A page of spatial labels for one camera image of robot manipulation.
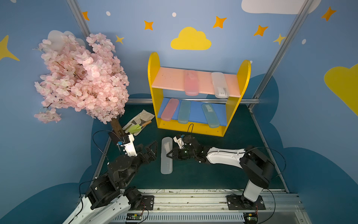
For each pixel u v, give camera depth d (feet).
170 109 3.26
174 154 2.60
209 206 2.45
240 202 2.17
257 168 1.53
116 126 2.99
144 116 3.74
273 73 3.21
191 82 2.55
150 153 1.80
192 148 2.21
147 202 2.45
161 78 2.65
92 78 1.77
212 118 3.07
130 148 1.76
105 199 1.39
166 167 2.51
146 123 3.53
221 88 2.39
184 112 3.17
